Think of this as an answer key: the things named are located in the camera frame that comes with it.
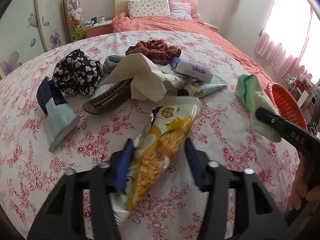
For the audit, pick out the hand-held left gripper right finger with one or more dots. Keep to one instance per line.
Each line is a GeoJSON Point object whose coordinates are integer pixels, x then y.
{"type": "Point", "coordinates": [193, 166]}

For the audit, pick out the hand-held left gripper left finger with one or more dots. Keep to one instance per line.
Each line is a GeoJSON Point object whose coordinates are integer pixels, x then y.
{"type": "Point", "coordinates": [123, 166]}

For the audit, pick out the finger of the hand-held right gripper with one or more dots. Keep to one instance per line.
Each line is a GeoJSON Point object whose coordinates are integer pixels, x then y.
{"type": "Point", "coordinates": [282, 127]}

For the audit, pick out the orange plastic basket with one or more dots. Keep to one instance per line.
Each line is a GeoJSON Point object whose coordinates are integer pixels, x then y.
{"type": "Point", "coordinates": [287, 100]}

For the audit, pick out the yellow snack packet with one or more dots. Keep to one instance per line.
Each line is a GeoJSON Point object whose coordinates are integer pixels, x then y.
{"type": "Point", "coordinates": [162, 140]}

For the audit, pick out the light green sock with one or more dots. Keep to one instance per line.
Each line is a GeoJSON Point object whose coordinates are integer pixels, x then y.
{"type": "Point", "coordinates": [252, 97]}

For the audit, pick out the navy daisy-print cloth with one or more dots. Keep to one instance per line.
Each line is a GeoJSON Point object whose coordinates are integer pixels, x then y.
{"type": "Point", "coordinates": [77, 72]}

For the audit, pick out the person's right hand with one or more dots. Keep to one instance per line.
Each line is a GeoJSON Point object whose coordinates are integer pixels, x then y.
{"type": "Point", "coordinates": [298, 192]}

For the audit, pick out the brown striped slipper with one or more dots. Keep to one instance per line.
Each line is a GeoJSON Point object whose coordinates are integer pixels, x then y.
{"type": "Point", "coordinates": [107, 97]}

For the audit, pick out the pale blue floral packet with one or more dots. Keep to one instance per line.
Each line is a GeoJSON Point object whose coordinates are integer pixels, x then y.
{"type": "Point", "coordinates": [210, 86]}

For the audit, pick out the blue snack packet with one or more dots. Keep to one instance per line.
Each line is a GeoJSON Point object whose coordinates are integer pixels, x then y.
{"type": "Point", "coordinates": [60, 115]}

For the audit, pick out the pink floral tablecloth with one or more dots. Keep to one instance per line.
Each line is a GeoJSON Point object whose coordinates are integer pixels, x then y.
{"type": "Point", "coordinates": [37, 180]}

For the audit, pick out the pink curtain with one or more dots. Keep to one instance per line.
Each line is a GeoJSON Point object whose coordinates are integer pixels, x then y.
{"type": "Point", "coordinates": [290, 37]}

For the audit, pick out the crumpled white paper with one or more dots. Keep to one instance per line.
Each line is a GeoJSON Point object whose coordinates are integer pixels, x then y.
{"type": "Point", "coordinates": [145, 77]}

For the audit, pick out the blue white tissue pack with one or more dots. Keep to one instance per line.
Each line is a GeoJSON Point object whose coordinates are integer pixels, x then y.
{"type": "Point", "coordinates": [191, 68]}

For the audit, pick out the pink bed duvet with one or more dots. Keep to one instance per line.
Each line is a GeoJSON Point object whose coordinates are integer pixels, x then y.
{"type": "Point", "coordinates": [220, 45]}

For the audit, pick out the light blue sock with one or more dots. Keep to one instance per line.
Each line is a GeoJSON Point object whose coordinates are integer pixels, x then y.
{"type": "Point", "coordinates": [112, 62]}

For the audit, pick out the red plaid cloth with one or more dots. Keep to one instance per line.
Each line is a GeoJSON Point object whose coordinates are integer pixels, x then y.
{"type": "Point", "coordinates": [155, 48]}

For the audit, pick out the pink white nightstand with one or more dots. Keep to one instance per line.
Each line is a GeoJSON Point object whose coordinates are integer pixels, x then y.
{"type": "Point", "coordinates": [212, 26]}
{"type": "Point", "coordinates": [96, 30]}

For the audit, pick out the yellow plush toy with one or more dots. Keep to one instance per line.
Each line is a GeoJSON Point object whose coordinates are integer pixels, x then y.
{"type": "Point", "coordinates": [78, 32]}

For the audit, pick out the white mug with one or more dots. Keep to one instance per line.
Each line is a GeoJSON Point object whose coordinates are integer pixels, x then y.
{"type": "Point", "coordinates": [100, 19]}

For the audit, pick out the pink striped pillow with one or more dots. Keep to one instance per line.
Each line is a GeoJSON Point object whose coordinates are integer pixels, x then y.
{"type": "Point", "coordinates": [181, 10]}

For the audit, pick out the white floral pillow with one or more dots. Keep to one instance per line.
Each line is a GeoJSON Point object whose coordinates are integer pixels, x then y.
{"type": "Point", "coordinates": [148, 8]}

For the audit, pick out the clear tube of plush toys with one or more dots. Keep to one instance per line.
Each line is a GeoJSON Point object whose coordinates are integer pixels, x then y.
{"type": "Point", "coordinates": [74, 7]}

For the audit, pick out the white wardrobe with purple flowers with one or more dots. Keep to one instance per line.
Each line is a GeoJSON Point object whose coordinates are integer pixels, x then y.
{"type": "Point", "coordinates": [20, 30]}

